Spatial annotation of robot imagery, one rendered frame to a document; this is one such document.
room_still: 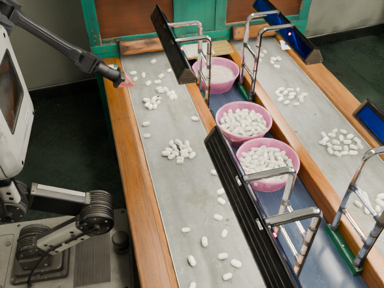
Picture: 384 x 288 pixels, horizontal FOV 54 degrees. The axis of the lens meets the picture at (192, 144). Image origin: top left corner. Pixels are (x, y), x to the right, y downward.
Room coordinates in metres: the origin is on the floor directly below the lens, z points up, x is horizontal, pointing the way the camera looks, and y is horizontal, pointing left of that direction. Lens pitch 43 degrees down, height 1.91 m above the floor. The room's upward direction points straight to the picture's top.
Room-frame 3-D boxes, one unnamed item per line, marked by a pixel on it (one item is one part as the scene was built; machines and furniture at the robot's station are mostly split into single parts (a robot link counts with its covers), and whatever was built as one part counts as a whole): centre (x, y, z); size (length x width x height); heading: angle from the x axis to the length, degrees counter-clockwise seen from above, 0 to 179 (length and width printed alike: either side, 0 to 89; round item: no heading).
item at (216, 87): (1.80, -0.13, 0.72); 0.27 x 0.27 x 0.10
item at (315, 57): (1.71, -0.44, 1.08); 0.62 x 0.08 x 0.07; 15
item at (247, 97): (1.69, -0.37, 0.90); 0.20 x 0.19 x 0.45; 15
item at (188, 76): (1.57, 0.10, 1.08); 0.62 x 0.08 x 0.07; 15
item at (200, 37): (1.58, 0.02, 0.90); 0.20 x 0.19 x 0.45; 15
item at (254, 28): (2.15, -0.39, 0.83); 0.30 x 0.06 x 0.07; 105
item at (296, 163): (1.11, -0.32, 0.72); 0.27 x 0.27 x 0.10
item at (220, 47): (2.01, -0.07, 0.77); 0.33 x 0.15 x 0.01; 105
